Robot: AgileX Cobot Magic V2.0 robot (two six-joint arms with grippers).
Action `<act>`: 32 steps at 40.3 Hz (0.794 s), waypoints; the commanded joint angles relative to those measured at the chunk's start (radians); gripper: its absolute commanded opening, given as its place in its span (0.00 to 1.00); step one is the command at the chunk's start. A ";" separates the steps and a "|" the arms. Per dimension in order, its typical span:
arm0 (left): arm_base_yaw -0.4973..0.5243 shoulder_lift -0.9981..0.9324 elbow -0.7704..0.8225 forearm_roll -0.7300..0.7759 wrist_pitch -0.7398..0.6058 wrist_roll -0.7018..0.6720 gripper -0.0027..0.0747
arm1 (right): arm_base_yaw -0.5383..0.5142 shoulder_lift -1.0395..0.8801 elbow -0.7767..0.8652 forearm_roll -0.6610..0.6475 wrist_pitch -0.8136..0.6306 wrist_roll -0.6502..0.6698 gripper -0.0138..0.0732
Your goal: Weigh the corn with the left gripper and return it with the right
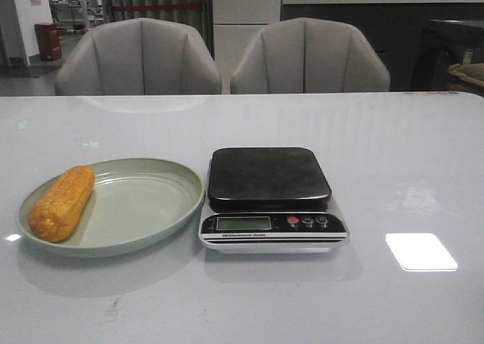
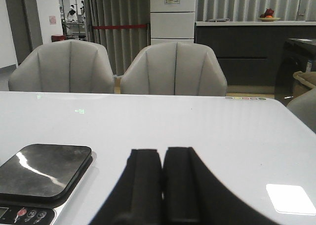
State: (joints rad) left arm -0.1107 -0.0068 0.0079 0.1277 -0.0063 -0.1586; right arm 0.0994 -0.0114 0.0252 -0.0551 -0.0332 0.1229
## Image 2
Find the grey curtain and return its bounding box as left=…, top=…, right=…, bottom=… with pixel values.
left=84, top=0, right=150, bottom=76

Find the left grey armchair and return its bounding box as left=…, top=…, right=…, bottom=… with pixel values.
left=8, top=40, right=115, bottom=93

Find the electronic kitchen scale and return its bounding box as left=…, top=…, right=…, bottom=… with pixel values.
left=0, top=144, right=93, bottom=225

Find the chrome faucet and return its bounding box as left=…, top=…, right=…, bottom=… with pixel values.
left=295, top=0, right=308, bottom=21

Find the red barrier belt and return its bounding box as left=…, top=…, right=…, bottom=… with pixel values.
left=92, top=24, right=147, bottom=30

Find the beige cushion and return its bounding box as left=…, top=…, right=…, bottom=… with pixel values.
left=293, top=71, right=316, bottom=89

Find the grey armchair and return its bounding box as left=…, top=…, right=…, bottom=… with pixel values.
left=120, top=42, right=227, bottom=96
left=8, top=40, right=115, bottom=93

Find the metal shelf rack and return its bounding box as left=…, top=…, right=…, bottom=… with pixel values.
left=59, top=0, right=86, bottom=41

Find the dark kitchen counter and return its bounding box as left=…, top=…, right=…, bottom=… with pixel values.
left=195, top=21, right=316, bottom=87

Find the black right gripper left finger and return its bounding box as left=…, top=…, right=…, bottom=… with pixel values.
left=92, top=149, right=162, bottom=225

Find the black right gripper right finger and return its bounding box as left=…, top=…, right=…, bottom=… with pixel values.
left=163, top=147, right=274, bottom=225

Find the grey chair at right edge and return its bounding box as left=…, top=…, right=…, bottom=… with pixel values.
left=287, top=88, right=316, bottom=133

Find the fruit bowl on counter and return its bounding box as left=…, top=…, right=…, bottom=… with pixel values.
left=257, top=8, right=280, bottom=22

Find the white refrigerator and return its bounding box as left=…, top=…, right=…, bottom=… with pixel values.
left=150, top=0, right=196, bottom=44

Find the red trash bin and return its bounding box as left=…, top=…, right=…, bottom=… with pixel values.
left=51, top=35, right=67, bottom=42

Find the right grey armchair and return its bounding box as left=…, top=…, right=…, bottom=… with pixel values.
left=120, top=42, right=227, bottom=96

